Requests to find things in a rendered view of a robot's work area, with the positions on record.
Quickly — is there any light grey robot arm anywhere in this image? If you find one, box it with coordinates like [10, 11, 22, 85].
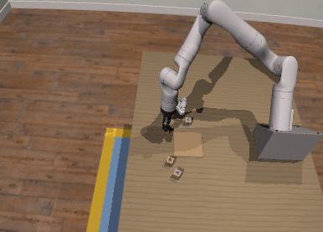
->
[159, 0, 298, 131]

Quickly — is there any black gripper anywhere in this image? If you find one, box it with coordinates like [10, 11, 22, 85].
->
[161, 108, 177, 131]

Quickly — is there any tan square mat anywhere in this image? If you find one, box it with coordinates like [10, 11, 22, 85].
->
[173, 131, 203, 157]

